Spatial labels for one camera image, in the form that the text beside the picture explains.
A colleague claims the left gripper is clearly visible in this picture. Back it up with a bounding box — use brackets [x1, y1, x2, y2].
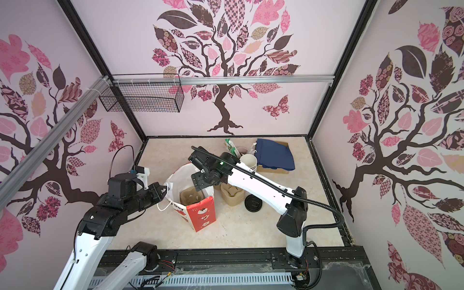
[124, 182, 170, 215]

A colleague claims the green wrapped straw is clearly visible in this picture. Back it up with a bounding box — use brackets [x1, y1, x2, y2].
[225, 138, 238, 155]

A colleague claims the pink straw holder cup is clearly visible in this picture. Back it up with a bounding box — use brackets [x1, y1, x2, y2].
[235, 147, 255, 157]

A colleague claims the aluminium rail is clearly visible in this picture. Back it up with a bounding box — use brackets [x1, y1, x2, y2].
[1, 76, 110, 209]
[112, 74, 335, 86]

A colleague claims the stack of paper cups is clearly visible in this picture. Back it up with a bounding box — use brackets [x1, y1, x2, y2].
[240, 153, 257, 172]

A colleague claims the single pulp cup carrier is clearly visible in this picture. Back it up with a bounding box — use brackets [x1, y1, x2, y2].
[180, 187, 205, 207]

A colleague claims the white slotted cable duct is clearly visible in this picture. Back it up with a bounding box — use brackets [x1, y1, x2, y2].
[88, 272, 295, 290]

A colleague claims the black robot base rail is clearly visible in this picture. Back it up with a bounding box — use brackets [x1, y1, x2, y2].
[97, 248, 363, 280]

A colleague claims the brown cardboard box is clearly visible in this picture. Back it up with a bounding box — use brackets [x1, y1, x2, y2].
[256, 141, 289, 175]

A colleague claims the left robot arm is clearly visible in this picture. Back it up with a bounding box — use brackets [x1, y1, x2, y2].
[55, 173, 169, 290]

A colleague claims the aluminium rail left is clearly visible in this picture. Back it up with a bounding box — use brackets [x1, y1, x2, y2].
[1, 76, 110, 209]

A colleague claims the dark blue napkin stack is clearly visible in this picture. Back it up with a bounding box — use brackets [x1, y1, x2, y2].
[255, 138, 296, 172]

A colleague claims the red and white paper bag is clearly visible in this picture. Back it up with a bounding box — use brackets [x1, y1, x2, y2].
[158, 163, 216, 232]

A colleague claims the brown pulp cup carrier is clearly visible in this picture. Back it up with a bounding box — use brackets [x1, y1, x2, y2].
[215, 183, 245, 207]

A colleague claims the aluminium rail back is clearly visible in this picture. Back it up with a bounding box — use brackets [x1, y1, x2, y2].
[112, 74, 335, 86]

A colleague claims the black wire basket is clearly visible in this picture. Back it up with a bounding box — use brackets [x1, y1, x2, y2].
[99, 72, 184, 113]

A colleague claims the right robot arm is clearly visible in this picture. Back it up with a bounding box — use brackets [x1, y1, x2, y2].
[188, 146, 344, 258]

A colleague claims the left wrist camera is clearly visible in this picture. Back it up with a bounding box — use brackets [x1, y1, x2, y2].
[130, 166, 150, 190]

